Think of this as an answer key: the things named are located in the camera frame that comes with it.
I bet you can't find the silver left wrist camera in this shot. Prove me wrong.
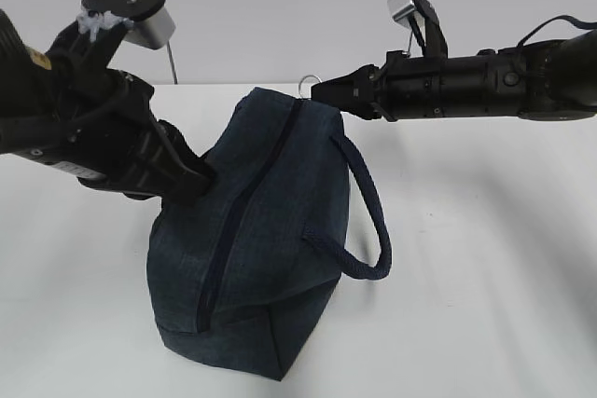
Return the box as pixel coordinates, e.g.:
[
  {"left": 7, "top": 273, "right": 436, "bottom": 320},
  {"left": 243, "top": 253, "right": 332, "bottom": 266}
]
[{"left": 76, "top": 0, "right": 176, "bottom": 50}]

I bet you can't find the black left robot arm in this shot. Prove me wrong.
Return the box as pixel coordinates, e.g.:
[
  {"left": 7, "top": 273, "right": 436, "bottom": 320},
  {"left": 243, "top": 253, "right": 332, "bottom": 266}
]
[{"left": 1, "top": 14, "right": 216, "bottom": 205}]

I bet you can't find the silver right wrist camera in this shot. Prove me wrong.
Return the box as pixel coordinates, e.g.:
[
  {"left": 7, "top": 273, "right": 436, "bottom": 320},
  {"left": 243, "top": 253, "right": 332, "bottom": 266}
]
[{"left": 386, "top": 0, "right": 450, "bottom": 62}]

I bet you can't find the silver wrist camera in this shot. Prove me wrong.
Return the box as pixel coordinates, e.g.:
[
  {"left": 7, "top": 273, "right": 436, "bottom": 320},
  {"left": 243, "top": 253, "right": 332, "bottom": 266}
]
[
  {"left": 386, "top": 0, "right": 450, "bottom": 62},
  {"left": 76, "top": 0, "right": 176, "bottom": 50}
]

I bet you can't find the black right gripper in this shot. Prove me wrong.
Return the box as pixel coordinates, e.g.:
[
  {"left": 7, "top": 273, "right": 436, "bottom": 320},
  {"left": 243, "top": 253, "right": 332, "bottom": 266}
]
[{"left": 311, "top": 50, "right": 443, "bottom": 121}]

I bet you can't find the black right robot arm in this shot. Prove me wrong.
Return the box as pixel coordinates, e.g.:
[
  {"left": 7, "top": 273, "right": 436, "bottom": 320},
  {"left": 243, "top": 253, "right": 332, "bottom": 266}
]
[{"left": 312, "top": 32, "right": 596, "bottom": 122}]

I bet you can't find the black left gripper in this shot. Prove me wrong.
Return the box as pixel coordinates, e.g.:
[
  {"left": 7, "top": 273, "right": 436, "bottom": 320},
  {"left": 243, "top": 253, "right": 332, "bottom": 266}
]
[{"left": 1, "top": 20, "right": 216, "bottom": 206}]

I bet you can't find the dark blue lunch bag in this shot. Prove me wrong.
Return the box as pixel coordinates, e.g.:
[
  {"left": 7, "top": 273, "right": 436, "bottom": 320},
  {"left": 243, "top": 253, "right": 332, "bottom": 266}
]
[{"left": 146, "top": 88, "right": 392, "bottom": 380}]

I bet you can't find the dark blue strap loop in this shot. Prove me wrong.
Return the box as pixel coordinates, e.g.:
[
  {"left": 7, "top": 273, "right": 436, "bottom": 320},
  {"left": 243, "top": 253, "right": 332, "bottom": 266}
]
[{"left": 515, "top": 14, "right": 597, "bottom": 48}]

